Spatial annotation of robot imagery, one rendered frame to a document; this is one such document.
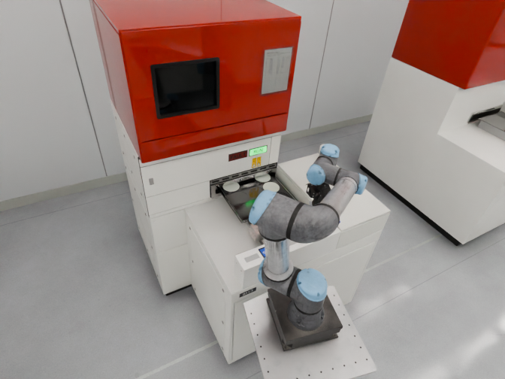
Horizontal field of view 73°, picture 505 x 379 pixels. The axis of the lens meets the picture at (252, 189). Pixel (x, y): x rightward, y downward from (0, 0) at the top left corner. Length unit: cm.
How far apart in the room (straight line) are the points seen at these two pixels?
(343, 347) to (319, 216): 75
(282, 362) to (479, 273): 226
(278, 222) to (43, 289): 222
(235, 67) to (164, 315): 171
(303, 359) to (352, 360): 20
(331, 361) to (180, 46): 139
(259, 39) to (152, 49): 48
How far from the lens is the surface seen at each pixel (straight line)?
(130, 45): 146
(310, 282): 133
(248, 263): 156
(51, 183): 356
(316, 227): 97
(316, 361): 154
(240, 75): 166
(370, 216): 192
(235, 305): 174
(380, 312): 277
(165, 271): 236
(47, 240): 326
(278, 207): 98
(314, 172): 131
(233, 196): 197
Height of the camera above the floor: 219
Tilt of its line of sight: 40 degrees down
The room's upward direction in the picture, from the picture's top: 5 degrees clockwise
